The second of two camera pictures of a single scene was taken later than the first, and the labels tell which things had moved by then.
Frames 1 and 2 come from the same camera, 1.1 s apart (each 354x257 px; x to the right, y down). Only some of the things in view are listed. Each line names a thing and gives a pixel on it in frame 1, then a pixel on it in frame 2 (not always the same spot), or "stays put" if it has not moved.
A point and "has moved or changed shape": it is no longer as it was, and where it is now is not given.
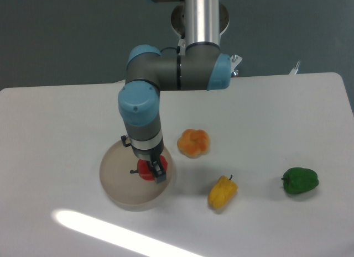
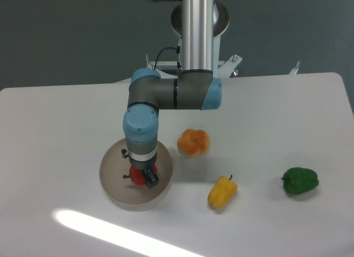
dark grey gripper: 149,151 -> 151,178
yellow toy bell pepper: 223,190 stays put
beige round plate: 125,189 stays put
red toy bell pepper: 143,168 has moved or changed shape
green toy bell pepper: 300,180 stays put
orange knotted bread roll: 193,143 stays put
